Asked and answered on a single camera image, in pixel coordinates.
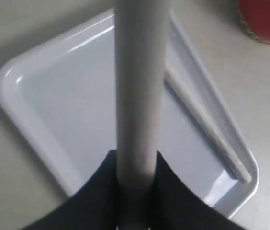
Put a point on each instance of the red small drum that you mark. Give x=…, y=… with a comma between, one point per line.
x=254, y=15

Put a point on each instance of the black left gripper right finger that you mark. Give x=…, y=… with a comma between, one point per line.
x=173, y=206

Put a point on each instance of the white plastic tray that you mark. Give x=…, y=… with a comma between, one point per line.
x=61, y=97

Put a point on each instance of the white drumstick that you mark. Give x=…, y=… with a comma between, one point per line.
x=208, y=125
x=140, y=43

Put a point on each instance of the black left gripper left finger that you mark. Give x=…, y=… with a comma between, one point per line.
x=93, y=207

